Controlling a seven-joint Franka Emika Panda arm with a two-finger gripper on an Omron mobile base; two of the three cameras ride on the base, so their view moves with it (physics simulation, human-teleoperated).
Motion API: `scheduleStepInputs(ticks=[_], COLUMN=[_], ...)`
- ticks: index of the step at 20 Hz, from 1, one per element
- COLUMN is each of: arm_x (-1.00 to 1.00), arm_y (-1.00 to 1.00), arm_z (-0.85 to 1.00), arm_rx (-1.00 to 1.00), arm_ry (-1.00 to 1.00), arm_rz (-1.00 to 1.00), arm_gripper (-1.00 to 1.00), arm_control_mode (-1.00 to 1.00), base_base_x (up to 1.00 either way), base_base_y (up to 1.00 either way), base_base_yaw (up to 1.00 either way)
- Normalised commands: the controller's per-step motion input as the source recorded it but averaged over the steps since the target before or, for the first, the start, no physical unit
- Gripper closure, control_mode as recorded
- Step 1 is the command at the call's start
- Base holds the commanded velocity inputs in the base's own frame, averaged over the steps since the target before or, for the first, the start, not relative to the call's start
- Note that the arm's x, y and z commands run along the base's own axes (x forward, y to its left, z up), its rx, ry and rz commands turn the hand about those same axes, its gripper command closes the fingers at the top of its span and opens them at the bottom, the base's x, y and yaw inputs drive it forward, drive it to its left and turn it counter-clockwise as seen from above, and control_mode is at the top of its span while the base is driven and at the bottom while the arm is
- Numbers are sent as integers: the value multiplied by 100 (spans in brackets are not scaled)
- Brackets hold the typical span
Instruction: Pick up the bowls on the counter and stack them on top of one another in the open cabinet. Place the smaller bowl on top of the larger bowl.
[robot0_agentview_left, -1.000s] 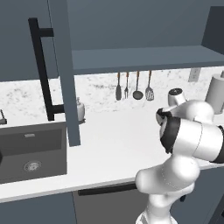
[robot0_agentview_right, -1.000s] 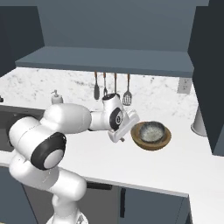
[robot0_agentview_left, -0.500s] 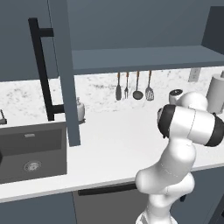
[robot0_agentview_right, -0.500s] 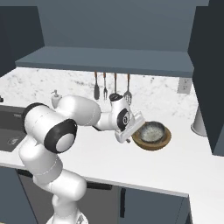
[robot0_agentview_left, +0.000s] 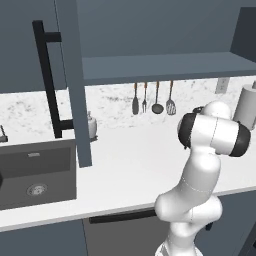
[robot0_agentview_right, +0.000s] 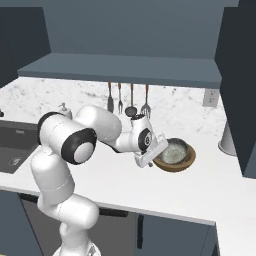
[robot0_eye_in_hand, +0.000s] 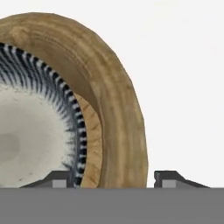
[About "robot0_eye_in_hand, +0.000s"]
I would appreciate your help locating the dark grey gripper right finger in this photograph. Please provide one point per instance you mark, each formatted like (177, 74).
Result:
(167, 179)

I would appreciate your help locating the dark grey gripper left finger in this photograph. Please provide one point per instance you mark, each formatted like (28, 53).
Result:
(58, 179)

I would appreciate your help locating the white bowl with black stripes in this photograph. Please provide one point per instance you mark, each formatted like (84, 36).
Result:
(32, 134)

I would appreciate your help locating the large tan wooden bowl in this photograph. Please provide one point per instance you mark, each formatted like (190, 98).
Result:
(116, 96)

